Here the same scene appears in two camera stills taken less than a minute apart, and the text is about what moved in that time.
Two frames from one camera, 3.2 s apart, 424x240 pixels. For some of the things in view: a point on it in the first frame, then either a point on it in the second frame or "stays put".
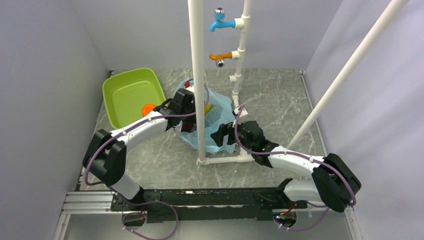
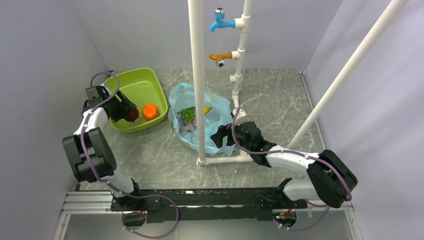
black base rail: [208, 205] stays put
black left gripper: [192, 118] → [124, 106]
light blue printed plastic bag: [221, 113] stays put
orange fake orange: [147, 108] stays put
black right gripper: [223, 130] stays put
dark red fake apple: [187, 126] → [132, 114]
